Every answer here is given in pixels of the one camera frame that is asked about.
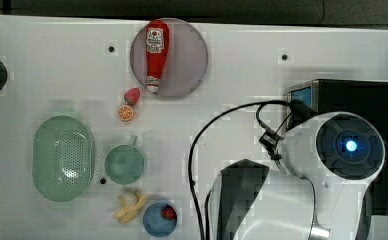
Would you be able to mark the silver black toaster oven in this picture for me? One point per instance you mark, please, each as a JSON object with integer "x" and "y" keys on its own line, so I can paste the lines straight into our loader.
{"x": 368, "y": 99}

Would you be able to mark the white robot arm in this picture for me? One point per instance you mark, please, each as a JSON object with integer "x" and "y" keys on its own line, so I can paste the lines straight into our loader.
{"x": 316, "y": 190}

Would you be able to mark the round grey plate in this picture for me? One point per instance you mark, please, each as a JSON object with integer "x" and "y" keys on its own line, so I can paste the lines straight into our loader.
{"x": 186, "y": 62}

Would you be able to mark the red toy strawberry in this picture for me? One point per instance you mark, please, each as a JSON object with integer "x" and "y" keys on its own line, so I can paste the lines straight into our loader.
{"x": 132, "y": 96}

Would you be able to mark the toy orange slice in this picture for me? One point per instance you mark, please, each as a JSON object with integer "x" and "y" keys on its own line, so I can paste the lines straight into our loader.
{"x": 125, "y": 113}

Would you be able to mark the red plush ketchup bottle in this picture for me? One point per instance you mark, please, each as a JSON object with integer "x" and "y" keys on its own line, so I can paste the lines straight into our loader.
{"x": 157, "y": 47}

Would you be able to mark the small red toy fruit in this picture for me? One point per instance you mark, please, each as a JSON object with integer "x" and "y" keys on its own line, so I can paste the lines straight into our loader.
{"x": 168, "y": 213}

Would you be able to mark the yellow toy banana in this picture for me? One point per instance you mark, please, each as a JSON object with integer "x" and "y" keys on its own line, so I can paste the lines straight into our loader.
{"x": 131, "y": 204}

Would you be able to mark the blue bowl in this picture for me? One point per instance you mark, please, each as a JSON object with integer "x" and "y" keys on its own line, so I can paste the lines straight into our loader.
{"x": 154, "y": 223}

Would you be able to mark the green oval colander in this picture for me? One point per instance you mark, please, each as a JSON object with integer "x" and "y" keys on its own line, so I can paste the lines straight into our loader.
{"x": 63, "y": 164}

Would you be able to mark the green cup with handle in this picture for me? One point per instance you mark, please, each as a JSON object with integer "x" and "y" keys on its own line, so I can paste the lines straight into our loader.
{"x": 125, "y": 163}

